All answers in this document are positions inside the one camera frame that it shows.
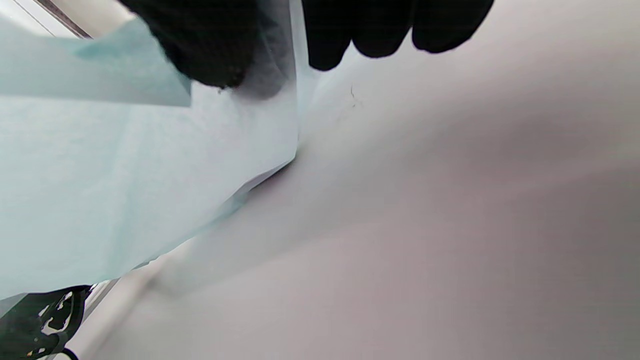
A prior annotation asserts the person's right hand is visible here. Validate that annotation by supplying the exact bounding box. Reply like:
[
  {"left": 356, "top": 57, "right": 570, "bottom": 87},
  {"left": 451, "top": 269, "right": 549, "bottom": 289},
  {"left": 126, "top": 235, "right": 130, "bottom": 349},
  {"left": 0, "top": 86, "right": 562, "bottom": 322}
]
[{"left": 117, "top": 0, "right": 496, "bottom": 89}]

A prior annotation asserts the light blue gift wrapping paper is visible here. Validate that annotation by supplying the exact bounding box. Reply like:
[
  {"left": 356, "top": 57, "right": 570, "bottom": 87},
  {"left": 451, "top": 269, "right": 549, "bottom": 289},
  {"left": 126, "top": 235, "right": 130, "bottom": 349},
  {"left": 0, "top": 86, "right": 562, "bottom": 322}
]
[{"left": 0, "top": 0, "right": 321, "bottom": 301}]

